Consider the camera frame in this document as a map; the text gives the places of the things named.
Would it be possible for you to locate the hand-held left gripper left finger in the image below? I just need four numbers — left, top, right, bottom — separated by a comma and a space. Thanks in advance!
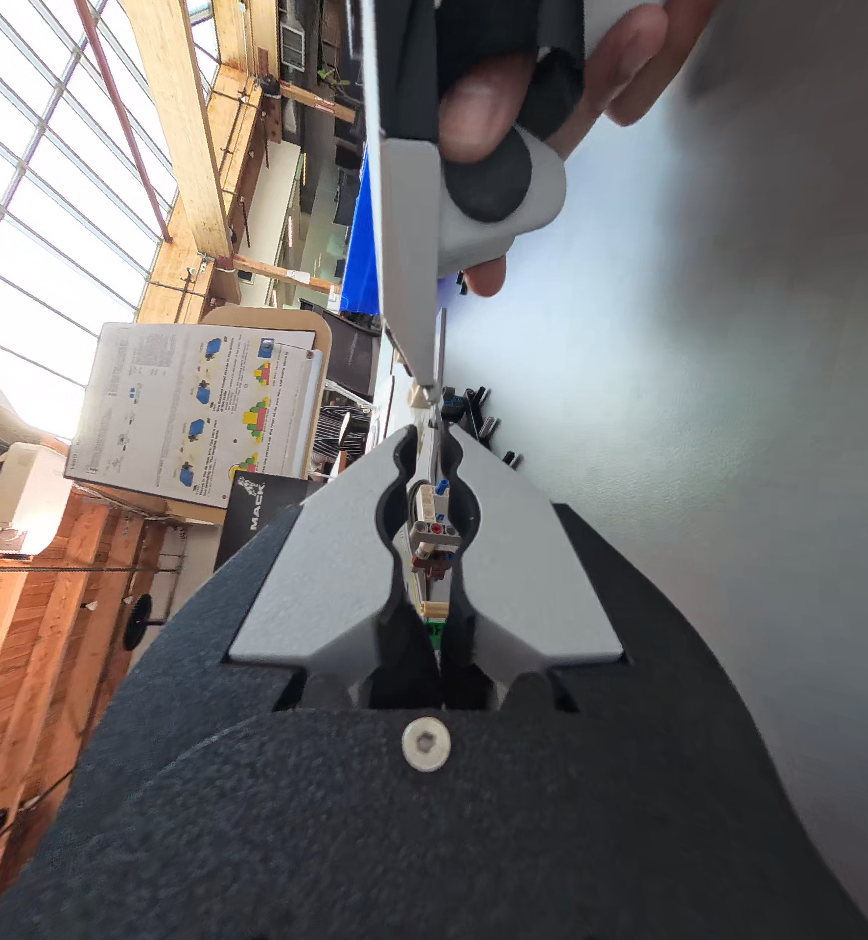
227, 424, 419, 713

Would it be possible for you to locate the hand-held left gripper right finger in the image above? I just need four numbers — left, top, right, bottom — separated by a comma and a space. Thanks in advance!
443, 424, 623, 713

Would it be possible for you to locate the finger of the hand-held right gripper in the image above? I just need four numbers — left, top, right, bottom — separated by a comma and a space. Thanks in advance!
437, 308, 452, 425
364, 138, 443, 392

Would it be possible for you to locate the lego truck chassis assembly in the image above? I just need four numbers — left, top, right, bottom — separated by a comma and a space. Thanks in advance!
402, 385, 525, 655

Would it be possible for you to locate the black lego set box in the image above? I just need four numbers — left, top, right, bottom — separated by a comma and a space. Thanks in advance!
216, 470, 309, 573

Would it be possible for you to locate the person's right hand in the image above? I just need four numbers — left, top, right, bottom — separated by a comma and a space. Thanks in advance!
437, 0, 717, 300

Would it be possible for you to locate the blue plastic bin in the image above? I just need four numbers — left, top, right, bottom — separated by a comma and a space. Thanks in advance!
337, 142, 385, 317

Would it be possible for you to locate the wooden display board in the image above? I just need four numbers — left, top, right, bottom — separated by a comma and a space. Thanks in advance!
200, 302, 334, 482

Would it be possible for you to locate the printed instruction sheet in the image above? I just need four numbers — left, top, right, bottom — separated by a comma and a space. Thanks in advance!
64, 323, 324, 512

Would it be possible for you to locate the white wall unit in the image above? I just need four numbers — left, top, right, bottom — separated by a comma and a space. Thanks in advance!
0, 440, 76, 561

